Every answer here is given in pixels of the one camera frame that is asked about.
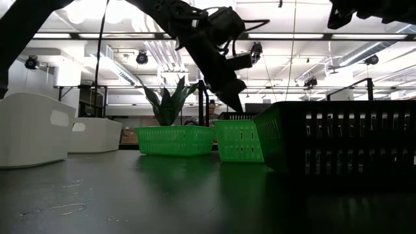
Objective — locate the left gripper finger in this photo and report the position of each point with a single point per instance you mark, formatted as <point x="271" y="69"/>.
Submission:
<point x="234" y="102"/>

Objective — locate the green slotted plastic basket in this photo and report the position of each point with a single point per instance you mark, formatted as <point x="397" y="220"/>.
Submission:
<point x="269" y="139"/>
<point x="239" y="143"/>

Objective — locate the wide green slotted basket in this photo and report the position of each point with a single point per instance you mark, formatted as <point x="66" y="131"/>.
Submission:
<point x="175" y="141"/>

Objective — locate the large white plastic basket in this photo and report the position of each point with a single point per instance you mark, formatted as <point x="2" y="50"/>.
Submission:
<point x="29" y="130"/>

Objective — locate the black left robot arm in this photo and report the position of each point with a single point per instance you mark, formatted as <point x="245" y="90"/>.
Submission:
<point x="19" y="32"/>

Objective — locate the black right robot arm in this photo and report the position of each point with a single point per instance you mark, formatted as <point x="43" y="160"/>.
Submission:
<point x="373" y="9"/>

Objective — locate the dark computer monitor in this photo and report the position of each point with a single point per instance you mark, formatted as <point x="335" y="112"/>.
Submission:
<point x="256" y="107"/>

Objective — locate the person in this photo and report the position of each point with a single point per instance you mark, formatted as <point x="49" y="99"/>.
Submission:
<point x="212" y="112"/>

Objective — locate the black ceiling spotlight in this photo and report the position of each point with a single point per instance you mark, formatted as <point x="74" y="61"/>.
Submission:
<point x="310" y="82"/>
<point x="371" y="59"/>
<point x="256" y="52"/>
<point x="142" y="58"/>
<point x="32" y="62"/>

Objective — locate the green snake plant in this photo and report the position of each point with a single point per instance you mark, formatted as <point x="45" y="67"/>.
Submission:
<point x="169" y="107"/>

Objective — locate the brown cardboard box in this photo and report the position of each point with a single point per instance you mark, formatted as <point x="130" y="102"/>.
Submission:
<point x="129" y="136"/>

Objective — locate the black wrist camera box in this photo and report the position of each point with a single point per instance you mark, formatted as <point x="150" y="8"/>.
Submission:
<point x="239" y="61"/>

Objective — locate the black frame wooden shelf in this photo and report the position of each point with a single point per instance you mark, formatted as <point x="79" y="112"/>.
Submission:
<point x="203" y="104"/>

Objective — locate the black metal rack frame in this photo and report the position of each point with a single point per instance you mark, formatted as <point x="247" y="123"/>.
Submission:
<point x="81" y="86"/>

